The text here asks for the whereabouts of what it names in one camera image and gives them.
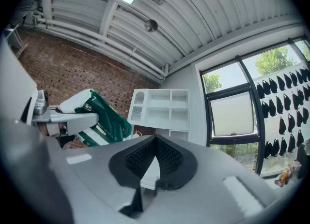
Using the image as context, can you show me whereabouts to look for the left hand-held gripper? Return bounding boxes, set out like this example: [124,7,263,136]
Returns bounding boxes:
[0,36,100,137]

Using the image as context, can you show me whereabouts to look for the white desk hutch cabinet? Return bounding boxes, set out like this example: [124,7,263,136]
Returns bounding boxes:
[127,89,191,190]

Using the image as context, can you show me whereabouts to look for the dark green and white bag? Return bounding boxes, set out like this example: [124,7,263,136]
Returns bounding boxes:
[59,89,133,147]

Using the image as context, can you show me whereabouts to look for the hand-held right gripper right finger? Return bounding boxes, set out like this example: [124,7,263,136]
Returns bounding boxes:
[155,134,198,191]

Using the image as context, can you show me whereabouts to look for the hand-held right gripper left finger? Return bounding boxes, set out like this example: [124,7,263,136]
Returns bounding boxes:
[108,134,158,219]

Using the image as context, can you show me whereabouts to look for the clear bag of snacks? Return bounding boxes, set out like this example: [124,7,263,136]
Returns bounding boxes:
[275,164,297,187]

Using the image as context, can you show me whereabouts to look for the black window frame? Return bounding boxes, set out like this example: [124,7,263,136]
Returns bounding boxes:
[200,36,310,178]

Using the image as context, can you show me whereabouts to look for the white ceiling pipes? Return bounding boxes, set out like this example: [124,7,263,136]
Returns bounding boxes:
[33,16,168,81]

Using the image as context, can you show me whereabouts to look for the white arched glass cabinet door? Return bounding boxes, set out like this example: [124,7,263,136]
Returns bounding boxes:
[130,90,146,122]

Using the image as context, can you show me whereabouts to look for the cluster of black hanging shapes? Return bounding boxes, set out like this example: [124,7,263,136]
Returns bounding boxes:
[255,67,310,160]

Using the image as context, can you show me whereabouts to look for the metal pendant ceiling lamp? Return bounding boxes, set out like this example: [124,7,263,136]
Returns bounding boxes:
[144,19,158,33]

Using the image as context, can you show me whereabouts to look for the frosted open window sash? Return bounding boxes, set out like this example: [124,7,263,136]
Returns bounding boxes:
[209,91,257,138]

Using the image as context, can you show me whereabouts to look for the black bag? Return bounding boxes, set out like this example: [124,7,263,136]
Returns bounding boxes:
[296,143,310,180]

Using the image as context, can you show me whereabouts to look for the white metal frame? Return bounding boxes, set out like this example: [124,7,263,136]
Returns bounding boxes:
[4,24,28,55]

